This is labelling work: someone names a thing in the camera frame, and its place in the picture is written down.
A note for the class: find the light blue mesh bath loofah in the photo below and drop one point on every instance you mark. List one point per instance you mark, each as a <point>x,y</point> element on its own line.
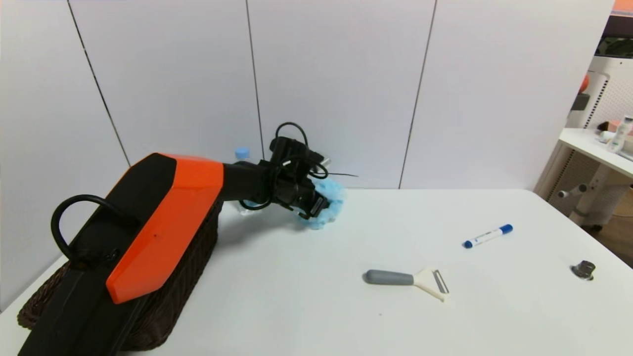
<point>334,198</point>

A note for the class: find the white side table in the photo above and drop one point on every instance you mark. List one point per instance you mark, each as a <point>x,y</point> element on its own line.
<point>583,142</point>

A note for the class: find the clear water bottle blue cap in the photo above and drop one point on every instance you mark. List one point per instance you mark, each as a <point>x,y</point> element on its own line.
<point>242,153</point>

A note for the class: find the white pegboard panel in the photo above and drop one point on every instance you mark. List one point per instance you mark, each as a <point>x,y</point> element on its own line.
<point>615,91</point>

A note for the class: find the white marker blue cap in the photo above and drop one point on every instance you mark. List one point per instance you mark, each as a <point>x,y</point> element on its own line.
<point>488,236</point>

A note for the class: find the orange ball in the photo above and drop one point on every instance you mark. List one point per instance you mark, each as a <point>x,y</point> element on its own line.
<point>584,83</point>

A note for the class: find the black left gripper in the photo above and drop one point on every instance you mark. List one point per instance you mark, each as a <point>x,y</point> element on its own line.
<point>316,206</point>

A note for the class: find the small white bottle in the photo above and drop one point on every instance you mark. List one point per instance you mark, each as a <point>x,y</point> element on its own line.
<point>619,134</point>

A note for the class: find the small dark metal knob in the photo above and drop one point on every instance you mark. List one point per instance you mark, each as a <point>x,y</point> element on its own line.
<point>583,270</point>

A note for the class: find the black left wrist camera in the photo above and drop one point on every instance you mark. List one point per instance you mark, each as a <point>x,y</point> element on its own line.
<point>292,151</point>

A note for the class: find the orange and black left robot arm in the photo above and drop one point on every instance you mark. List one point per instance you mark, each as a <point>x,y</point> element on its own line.
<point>163,217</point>

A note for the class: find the brown woven wicker basket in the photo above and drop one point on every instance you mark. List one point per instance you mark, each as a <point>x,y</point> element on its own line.
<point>193,257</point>

